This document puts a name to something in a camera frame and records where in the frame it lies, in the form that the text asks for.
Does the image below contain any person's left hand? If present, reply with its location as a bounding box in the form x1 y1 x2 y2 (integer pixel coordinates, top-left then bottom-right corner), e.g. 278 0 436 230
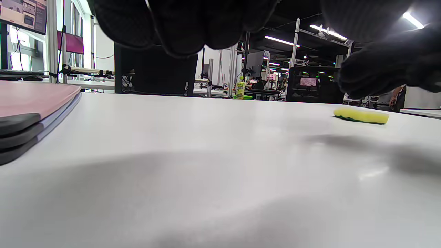
88 0 441 100

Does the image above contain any yellow green sponge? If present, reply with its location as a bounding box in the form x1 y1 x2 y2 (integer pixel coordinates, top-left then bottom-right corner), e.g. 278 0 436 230
333 107 390 125

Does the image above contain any blue cutting board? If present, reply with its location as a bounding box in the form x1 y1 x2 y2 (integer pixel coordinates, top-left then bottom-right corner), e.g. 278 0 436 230
0 98 82 166
0 94 82 151

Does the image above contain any black office chair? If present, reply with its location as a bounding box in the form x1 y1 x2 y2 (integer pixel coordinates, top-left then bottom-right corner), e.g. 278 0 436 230
114 42 199 97

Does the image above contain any grey monitor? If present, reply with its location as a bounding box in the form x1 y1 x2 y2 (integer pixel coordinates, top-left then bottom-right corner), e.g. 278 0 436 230
246 51 265 78

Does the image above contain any yellow drink bottle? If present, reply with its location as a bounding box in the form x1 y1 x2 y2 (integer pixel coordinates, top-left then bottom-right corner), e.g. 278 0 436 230
235 76 246 100

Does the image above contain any ceiling strip light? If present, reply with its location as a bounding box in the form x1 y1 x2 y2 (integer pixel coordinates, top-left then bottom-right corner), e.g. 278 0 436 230
265 35 301 48
309 24 348 41
402 12 425 30

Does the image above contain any pink lit monitor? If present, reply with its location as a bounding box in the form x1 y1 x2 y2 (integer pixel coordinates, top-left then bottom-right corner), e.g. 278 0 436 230
57 30 84 55

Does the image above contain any white desk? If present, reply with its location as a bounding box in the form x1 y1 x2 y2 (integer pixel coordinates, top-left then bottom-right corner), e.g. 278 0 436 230
400 108 441 120
67 79 115 91

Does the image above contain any computer monitor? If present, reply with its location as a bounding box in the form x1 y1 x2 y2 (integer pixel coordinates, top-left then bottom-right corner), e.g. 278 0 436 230
0 0 47 35

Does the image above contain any aluminium frame post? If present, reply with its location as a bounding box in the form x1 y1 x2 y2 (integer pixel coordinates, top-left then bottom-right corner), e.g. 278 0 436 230
47 0 58 84
291 18 301 68

